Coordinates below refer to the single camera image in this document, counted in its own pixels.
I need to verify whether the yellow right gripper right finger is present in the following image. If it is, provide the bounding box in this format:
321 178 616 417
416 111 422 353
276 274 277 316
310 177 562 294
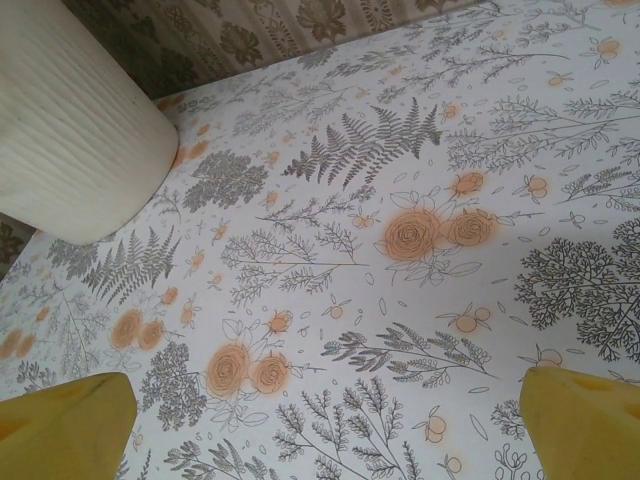
519 366 640 480

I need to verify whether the cream plastic bin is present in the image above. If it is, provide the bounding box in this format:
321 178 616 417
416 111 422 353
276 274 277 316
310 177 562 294
0 0 180 246

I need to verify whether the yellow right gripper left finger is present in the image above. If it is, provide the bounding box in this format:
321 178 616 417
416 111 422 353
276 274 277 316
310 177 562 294
0 371 137 480

